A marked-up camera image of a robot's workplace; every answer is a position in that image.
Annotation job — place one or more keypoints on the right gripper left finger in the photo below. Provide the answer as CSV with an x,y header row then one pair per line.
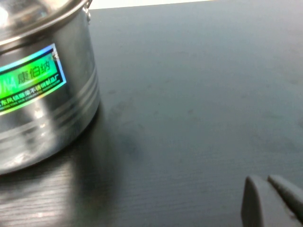
x,y
260,205

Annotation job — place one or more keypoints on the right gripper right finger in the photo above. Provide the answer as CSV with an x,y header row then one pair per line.
x,y
291,194

